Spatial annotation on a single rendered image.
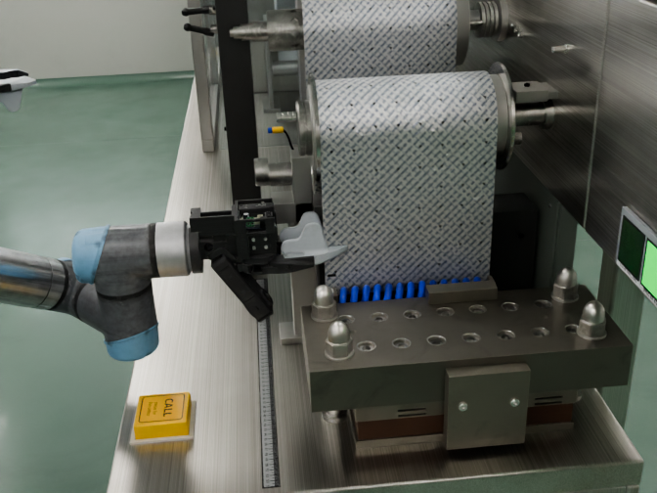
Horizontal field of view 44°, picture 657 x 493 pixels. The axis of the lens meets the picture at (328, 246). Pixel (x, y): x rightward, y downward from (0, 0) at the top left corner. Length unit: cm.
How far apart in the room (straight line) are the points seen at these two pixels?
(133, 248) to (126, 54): 573
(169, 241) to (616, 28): 60
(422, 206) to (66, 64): 589
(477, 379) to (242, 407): 34
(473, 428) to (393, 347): 14
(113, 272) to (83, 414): 170
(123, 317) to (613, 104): 68
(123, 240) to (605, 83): 63
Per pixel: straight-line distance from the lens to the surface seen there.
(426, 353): 102
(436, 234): 115
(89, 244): 112
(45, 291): 121
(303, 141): 110
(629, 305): 147
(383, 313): 110
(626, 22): 98
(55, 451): 266
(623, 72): 98
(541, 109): 118
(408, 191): 111
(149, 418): 113
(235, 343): 130
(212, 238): 111
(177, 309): 142
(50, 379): 300
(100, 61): 684
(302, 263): 110
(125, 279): 112
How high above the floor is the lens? 159
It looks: 26 degrees down
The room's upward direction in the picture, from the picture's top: 2 degrees counter-clockwise
